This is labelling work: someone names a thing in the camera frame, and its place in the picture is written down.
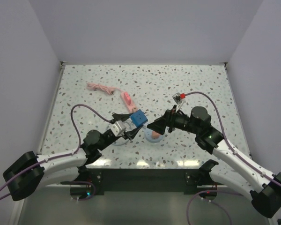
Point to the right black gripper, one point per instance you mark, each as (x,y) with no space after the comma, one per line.
(159,124)

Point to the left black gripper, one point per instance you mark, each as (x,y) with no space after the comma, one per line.
(130,133)

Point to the blue cube socket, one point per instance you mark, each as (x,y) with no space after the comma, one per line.
(138,118)

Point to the orange pink plug adapter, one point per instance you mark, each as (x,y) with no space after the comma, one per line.
(155,135)

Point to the blue round socket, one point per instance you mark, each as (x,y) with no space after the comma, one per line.
(148,136)

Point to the pink power strip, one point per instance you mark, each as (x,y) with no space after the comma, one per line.
(121,95)

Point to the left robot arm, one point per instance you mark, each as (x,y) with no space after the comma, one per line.
(31,171)

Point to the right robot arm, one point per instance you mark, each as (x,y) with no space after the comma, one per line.
(261,186)

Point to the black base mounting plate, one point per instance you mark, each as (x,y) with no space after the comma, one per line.
(186,181)

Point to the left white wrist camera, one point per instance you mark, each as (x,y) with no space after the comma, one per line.
(117,128)

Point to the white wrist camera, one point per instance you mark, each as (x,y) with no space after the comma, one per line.
(179,98)
(117,128)

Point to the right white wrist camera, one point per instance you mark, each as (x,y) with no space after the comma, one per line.
(179,98)

